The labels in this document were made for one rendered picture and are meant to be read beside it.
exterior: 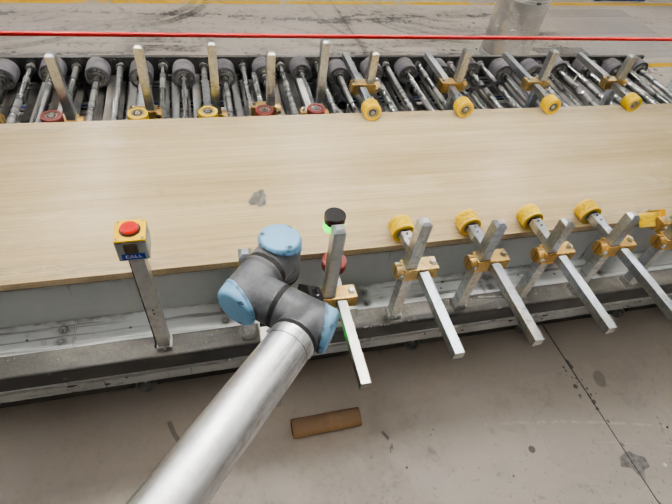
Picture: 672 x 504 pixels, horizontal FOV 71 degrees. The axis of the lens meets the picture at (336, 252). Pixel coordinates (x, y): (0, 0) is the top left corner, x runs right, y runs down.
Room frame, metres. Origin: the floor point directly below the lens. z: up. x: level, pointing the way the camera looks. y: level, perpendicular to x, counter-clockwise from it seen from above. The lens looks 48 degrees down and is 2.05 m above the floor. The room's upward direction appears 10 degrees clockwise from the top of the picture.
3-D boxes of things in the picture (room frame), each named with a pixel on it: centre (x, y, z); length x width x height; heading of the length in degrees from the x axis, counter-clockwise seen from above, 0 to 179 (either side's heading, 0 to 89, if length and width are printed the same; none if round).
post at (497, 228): (1.06, -0.47, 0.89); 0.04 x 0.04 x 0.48; 20
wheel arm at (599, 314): (1.10, -0.76, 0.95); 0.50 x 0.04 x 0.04; 20
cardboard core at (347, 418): (0.82, -0.08, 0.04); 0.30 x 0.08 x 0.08; 110
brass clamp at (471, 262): (1.07, -0.49, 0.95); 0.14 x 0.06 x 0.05; 110
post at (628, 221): (1.23, -0.94, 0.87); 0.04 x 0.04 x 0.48; 20
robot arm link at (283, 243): (0.66, 0.12, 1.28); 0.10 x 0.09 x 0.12; 160
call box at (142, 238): (0.71, 0.48, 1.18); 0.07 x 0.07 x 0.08; 20
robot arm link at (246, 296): (0.55, 0.15, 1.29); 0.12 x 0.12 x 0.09; 70
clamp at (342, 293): (0.90, -0.02, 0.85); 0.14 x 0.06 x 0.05; 110
